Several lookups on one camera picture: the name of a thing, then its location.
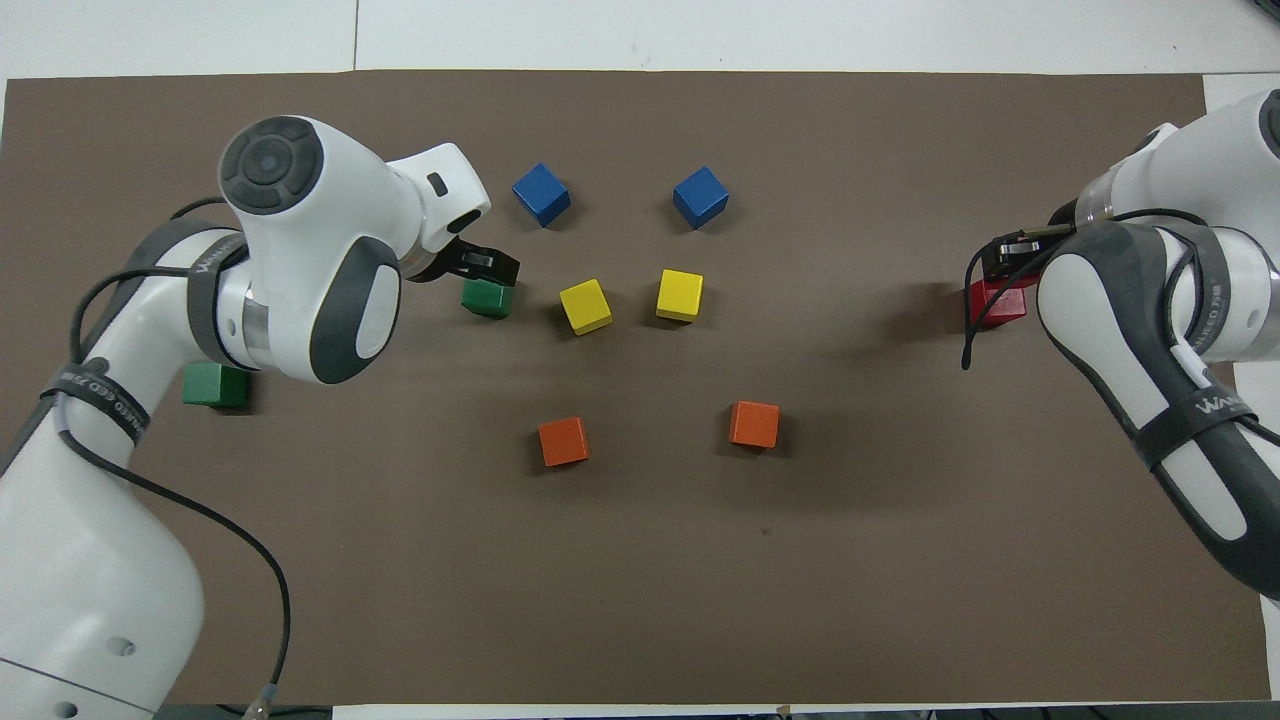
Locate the red wooden cube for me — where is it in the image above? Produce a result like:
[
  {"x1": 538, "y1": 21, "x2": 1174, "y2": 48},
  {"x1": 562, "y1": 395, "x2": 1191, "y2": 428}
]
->
[
  {"x1": 972, "y1": 278, "x2": 1039, "y2": 307},
  {"x1": 968, "y1": 298, "x2": 1028, "y2": 329}
]

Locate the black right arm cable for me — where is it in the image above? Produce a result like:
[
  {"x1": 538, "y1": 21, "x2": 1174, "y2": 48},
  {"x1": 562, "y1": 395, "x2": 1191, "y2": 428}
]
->
[{"x1": 960, "y1": 205, "x2": 1211, "y2": 371}]

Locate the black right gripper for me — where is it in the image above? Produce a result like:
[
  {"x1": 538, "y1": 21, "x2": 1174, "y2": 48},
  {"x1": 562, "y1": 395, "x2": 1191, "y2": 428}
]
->
[{"x1": 982, "y1": 225, "x2": 1076, "y2": 289}]

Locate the yellow wooden cube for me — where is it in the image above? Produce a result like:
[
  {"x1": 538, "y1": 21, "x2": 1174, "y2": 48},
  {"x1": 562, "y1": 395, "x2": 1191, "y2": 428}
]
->
[
  {"x1": 559, "y1": 279, "x2": 614, "y2": 336},
  {"x1": 656, "y1": 269, "x2": 704, "y2": 324}
]

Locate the blue wooden cube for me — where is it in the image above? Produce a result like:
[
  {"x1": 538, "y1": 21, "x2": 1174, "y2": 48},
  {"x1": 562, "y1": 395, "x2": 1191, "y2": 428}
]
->
[
  {"x1": 512, "y1": 163, "x2": 572, "y2": 228},
  {"x1": 672, "y1": 166, "x2": 730, "y2": 231}
]

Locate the orange wooden cube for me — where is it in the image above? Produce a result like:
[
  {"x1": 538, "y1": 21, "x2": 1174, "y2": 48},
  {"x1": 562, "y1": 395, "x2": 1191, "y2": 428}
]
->
[
  {"x1": 729, "y1": 401, "x2": 781, "y2": 450},
  {"x1": 538, "y1": 417, "x2": 590, "y2": 468}
]

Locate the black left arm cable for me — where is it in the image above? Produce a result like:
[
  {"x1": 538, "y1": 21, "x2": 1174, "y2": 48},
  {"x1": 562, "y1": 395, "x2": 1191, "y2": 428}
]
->
[{"x1": 60, "y1": 195, "x2": 293, "y2": 719}]

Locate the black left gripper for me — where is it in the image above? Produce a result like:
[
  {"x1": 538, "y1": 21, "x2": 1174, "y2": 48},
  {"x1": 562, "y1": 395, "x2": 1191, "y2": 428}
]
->
[{"x1": 408, "y1": 238, "x2": 521, "y2": 286}]

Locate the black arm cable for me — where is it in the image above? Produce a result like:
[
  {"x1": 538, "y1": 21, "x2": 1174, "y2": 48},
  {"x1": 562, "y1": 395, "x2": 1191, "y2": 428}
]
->
[
  {"x1": 960, "y1": 205, "x2": 1211, "y2": 371},
  {"x1": 60, "y1": 195, "x2": 293, "y2": 719}
]

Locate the green wooden cube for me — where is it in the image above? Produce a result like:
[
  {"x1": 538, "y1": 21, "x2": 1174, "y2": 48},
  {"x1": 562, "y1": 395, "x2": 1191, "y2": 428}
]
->
[
  {"x1": 461, "y1": 278, "x2": 516, "y2": 321},
  {"x1": 182, "y1": 362, "x2": 251, "y2": 409}
]

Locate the brown paper mat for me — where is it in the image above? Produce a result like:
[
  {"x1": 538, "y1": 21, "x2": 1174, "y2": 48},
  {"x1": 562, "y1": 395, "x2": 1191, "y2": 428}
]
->
[{"x1": 0, "y1": 68, "x2": 1271, "y2": 706}]

